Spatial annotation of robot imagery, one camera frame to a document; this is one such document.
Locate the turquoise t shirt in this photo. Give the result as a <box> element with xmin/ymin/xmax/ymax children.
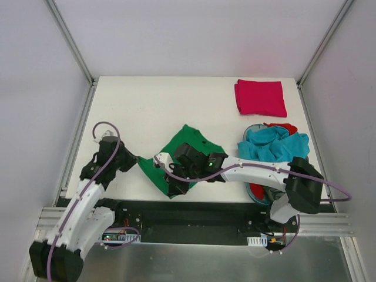
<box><xmin>237</xmin><ymin>125</ymin><xmax>311</xmax><ymax>163</ymax></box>

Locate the red t shirt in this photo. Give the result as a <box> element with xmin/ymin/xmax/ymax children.
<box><xmin>245</xmin><ymin>123</ymin><xmax>298</xmax><ymax>201</ymax></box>

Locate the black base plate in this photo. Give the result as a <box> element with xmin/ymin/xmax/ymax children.
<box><xmin>96</xmin><ymin>198</ymin><xmax>298</xmax><ymax>246</ymax></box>

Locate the right white cable duct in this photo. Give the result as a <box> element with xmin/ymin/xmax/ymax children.
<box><xmin>247</xmin><ymin>236</ymin><xmax>268</xmax><ymax>247</ymax></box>

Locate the right aluminium frame post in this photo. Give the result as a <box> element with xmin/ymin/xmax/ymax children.
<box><xmin>297</xmin><ymin>0</ymin><xmax>356</xmax><ymax>89</ymax></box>

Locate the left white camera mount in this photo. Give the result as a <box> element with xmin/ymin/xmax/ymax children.
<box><xmin>94</xmin><ymin>130</ymin><xmax>118</xmax><ymax>143</ymax></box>

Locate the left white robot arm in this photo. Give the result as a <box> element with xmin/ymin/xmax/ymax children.
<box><xmin>29</xmin><ymin>136</ymin><xmax>137</xmax><ymax>281</ymax></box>

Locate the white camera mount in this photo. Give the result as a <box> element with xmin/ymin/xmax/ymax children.
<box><xmin>153</xmin><ymin>152</ymin><xmax>174</xmax><ymax>172</ymax></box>
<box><xmin>94</xmin><ymin>130</ymin><xmax>118</xmax><ymax>143</ymax></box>

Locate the left aluminium frame post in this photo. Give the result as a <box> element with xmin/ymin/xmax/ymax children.
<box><xmin>43</xmin><ymin>0</ymin><xmax>96</xmax><ymax>86</ymax></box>

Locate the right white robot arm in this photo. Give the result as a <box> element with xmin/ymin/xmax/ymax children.
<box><xmin>155</xmin><ymin>143</ymin><xmax>324</xmax><ymax>232</ymax></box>

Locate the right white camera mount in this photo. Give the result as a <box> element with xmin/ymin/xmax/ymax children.
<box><xmin>153</xmin><ymin>152</ymin><xmax>174</xmax><ymax>172</ymax></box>

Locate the aluminium frame post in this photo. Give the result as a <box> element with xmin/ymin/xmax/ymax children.
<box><xmin>43</xmin><ymin>0</ymin><xmax>96</xmax><ymax>86</ymax></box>
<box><xmin>297</xmin><ymin>0</ymin><xmax>356</xmax><ymax>89</ymax></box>

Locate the green t shirt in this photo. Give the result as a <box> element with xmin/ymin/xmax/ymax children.
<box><xmin>138</xmin><ymin>125</ymin><xmax>228</xmax><ymax>199</ymax></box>

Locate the grey t shirt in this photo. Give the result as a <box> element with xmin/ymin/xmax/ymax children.
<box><xmin>264</xmin><ymin>187</ymin><xmax>285</xmax><ymax>202</ymax></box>

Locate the folded pink t shirt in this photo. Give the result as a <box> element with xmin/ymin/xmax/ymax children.
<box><xmin>234</xmin><ymin>79</ymin><xmax>287</xmax><ymax>118</ymax></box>

